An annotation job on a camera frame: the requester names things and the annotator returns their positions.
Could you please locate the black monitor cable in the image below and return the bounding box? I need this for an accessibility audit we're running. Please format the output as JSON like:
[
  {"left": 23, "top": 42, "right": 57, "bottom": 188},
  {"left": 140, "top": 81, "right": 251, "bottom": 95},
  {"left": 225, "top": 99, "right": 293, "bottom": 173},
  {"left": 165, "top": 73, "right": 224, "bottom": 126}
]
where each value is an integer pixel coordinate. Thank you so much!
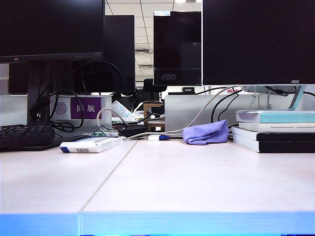
[
  {"left": 211, "top": 90, "right": 243, "bottom": 131},
  {"left": 217, "top": 93, "right": 241, "bottom": 123}
]

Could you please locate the black tangled cable bundle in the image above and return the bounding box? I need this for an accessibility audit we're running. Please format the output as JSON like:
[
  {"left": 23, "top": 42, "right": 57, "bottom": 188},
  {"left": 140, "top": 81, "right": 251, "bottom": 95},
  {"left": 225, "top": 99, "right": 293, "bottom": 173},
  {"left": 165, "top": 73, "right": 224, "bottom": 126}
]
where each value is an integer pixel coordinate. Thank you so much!
[{"left": 28, "top": 61, "right": 86, "bottom": 138}]

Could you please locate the silver upright panel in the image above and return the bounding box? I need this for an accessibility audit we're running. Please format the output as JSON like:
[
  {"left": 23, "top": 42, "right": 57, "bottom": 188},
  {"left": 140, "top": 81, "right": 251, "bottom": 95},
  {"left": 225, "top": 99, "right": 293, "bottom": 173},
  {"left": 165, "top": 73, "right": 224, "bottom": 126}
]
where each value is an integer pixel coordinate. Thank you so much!
[{"left": 164, "top": 94, "right": 250, "bottom": 133}]

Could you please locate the purple sign acrylic holder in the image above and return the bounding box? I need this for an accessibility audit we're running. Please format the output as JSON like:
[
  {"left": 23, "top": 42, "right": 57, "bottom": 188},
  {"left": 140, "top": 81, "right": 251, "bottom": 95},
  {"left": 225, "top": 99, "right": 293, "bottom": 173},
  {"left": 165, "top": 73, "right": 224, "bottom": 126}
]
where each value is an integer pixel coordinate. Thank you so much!
[{"left": 50, "top": 95, "right": 112, "bottom": 121}]

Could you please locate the teal book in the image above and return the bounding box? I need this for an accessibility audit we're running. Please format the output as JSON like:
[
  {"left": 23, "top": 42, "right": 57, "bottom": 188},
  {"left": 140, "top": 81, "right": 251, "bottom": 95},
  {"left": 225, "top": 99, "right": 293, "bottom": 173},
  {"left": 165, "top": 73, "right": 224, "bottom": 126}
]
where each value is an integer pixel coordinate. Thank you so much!
[{"left": 235, "top": 110, "right": 315, "bottom": 124}]

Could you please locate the purple microfibre rag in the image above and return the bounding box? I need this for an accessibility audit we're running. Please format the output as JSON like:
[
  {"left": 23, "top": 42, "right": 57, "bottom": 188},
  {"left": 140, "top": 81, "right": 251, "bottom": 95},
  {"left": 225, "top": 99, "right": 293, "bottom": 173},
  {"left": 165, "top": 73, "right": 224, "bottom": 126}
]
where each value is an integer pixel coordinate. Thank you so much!
[{"left": 181, "top": 119, "right": 229, "bottom": 146}]

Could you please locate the silver blister pack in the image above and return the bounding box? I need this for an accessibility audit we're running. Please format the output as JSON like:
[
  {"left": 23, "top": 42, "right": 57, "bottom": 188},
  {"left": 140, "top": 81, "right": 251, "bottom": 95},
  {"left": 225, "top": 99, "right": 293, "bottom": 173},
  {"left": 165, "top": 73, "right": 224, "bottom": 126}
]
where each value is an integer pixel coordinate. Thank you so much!
[{"left": 83, "top": 132, "right": 120, "bottom": 138}]

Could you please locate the white framed AOC monitor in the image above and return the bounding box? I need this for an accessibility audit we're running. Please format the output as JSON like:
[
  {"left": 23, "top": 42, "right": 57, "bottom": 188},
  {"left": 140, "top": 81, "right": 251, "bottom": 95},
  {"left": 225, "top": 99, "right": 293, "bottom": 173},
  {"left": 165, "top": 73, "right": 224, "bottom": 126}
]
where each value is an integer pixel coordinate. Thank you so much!
[{"left": 202, "top": 0, "right": 315, "bottom": 111}]

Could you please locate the long grey monitor cable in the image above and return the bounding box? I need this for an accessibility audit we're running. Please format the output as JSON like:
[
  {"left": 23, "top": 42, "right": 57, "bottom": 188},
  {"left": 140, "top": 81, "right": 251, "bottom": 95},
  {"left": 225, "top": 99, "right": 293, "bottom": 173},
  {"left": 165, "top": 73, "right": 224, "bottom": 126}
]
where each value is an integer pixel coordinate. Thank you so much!
[{"left": 169, "top": 86, "right": 238, "bottom": 138}]

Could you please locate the white tube teal print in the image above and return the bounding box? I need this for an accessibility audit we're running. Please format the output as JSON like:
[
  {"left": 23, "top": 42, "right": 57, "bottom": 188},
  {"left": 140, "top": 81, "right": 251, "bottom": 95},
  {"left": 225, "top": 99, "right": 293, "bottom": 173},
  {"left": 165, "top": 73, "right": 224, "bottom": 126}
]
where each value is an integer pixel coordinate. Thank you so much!
[{"left": 111, "top": 100, "right": 135, "bottom": 119}]

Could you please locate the grey looped cable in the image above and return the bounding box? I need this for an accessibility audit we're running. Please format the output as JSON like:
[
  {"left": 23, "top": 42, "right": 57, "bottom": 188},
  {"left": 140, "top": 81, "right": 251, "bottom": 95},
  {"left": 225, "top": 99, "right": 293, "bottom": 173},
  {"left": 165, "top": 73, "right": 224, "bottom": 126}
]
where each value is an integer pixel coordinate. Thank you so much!
[{"left": 96, "top": 108, "right": 150, "bottom": 142}]

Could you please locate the white blue medicine box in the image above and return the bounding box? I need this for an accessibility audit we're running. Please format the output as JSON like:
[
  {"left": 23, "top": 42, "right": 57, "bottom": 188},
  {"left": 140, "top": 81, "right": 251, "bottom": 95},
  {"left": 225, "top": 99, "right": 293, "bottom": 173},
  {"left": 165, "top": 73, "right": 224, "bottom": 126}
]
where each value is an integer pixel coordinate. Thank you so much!
[{"left": 59, "top": 136, "right": 124, "bottom": 154}]

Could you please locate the black monitor on dark stand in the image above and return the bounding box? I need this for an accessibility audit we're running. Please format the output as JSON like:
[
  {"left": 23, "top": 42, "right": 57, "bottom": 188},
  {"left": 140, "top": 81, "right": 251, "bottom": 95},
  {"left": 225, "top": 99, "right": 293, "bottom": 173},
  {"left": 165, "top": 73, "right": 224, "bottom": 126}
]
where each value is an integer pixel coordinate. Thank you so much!
[{"left": 0, "top": 0, "right": 105, "bottom": 126}]

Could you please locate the plain black monitor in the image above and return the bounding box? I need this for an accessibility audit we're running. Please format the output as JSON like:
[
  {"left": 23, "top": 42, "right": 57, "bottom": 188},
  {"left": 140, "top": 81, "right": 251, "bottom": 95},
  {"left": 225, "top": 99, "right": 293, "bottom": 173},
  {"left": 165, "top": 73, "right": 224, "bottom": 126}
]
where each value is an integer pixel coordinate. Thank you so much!
[{"left": 102, "top": 15, "right": 136, "bottom": 94}]

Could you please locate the black keyboard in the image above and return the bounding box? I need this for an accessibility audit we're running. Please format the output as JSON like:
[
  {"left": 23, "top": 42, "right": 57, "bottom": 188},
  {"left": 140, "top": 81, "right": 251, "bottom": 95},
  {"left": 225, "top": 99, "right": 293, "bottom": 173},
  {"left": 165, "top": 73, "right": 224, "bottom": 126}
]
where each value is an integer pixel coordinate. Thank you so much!
[{"left": 0, "top": 124, "right": 56, "bottom": 151}]

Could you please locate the wooden desk riser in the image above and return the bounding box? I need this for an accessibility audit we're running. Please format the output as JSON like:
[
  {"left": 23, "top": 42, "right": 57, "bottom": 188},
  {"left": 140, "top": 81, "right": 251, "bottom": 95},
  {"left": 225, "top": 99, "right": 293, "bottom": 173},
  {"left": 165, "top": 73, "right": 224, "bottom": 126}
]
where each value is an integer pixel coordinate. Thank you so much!
[{"left": 143, "top": 103, "right": 165, "bottom": 132}]

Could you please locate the white neuroscience book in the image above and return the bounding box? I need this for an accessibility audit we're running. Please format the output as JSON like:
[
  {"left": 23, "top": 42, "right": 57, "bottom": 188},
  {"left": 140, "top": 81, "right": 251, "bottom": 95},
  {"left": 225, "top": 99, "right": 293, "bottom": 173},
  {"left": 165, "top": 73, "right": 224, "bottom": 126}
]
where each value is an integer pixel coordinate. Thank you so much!
[{"left": 238, "top": 122, "right": 315, "bottom": 134}]

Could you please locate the black AOC monitor silver stand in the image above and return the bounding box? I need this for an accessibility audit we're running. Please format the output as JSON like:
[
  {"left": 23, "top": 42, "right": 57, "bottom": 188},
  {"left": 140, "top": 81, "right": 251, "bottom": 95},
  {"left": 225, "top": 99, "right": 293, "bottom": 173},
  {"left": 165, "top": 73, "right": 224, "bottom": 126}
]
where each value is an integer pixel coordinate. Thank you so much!
[{"left": 153, "top": 11, "right": 203, "bottom": 87}]

